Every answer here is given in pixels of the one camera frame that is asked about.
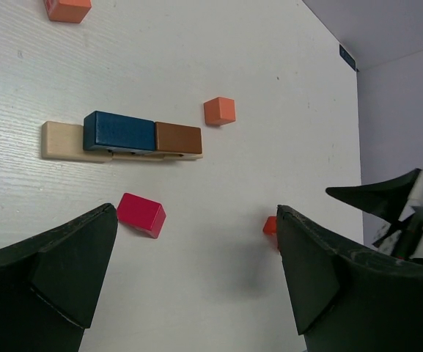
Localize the small natural wood block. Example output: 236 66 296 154
41 121 112 163

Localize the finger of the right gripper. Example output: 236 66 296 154
325 169 421 220

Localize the natural wood block hotel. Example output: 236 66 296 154
163 153 203 161

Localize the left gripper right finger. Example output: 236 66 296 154
277 205 423 351

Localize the brown wood block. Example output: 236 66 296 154
155 122 202 155

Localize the orange arch block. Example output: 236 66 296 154
262 216 279 250

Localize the orange cube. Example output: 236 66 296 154
43 0 92 24
204 97 236 126

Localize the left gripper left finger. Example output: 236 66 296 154
0 203 118 351

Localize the blue wood block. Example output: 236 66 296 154
83 111 155 154

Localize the right blue table label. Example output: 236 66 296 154
339 44 358 72

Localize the red roof block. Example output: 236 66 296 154
117 193 166 239

